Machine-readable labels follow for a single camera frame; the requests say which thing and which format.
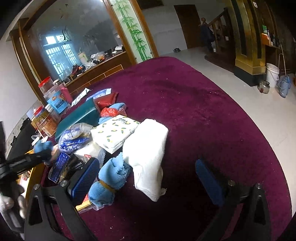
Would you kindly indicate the clear jar red lid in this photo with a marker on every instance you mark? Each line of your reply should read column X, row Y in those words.
column 47, row 85

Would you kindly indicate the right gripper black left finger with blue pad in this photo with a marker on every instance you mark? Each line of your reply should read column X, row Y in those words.
column 41, row 223

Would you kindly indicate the golden wooden pillar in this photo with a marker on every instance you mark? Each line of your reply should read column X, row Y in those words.
column 247, row 29

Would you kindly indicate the teal rectangular box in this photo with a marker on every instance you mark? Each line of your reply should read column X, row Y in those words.
column 85, row 113

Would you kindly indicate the jar with orange label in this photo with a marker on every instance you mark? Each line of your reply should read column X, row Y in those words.
column 46, row 119

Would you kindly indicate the white leaf-print tissue pack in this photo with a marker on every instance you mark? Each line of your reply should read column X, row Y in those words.
column 111, row 134

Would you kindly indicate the blue patterned plastic bag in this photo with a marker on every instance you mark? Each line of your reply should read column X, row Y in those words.
column 75, row 137

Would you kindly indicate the wooden framed glass partition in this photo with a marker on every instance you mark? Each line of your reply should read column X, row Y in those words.
column 81, row 42

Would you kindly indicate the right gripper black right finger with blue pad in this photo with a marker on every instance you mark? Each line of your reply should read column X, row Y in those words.
column 243, row 210

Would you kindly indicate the blue cloth with red bag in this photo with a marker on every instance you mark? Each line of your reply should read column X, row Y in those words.
column 112, row 111

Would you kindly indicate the rolled light blue towel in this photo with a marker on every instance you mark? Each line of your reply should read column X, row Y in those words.
column 111, row 177

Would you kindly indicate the clear jar blue label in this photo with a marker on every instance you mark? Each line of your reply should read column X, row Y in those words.
column 56, row 99

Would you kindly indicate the blue white flat packet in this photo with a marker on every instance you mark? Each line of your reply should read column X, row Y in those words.
column 100, row 93

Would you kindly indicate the blue water jug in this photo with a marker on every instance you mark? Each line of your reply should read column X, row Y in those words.
column 284, row 85

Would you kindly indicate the maroon velvet tablecloth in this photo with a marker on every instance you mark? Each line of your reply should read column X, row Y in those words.
column 205, row 123

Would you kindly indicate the white plastic bucket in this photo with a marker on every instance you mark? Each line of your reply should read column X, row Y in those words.
column 272, row 74

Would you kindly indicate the dark red foil packet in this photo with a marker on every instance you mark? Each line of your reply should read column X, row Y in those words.
column 105, row 101

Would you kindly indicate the white paper card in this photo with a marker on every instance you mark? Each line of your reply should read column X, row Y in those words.
column 80, row 96

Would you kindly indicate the clear snack packet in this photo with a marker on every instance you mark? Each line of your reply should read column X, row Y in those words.
column 91, row 150

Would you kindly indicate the white towel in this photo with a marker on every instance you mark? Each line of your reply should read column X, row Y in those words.
column 144, row 150

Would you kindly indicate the bamboo painted glass panel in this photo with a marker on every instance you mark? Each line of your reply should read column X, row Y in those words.
column 132, row 29

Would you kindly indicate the pink bottle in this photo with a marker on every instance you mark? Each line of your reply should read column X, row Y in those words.
column 66, row 93

